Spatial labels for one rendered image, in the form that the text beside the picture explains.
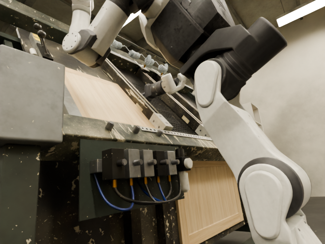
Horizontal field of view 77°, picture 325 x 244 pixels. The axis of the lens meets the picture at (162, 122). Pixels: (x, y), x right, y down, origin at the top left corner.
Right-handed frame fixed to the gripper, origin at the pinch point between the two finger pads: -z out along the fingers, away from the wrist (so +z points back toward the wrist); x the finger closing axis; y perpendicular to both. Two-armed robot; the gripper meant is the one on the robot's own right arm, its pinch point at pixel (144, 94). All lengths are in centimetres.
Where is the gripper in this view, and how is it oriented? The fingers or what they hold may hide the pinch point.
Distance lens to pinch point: 144.8
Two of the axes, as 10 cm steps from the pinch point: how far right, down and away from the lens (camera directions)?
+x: -0.3, -9.8, 2.2
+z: 7.4, -1.7, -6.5
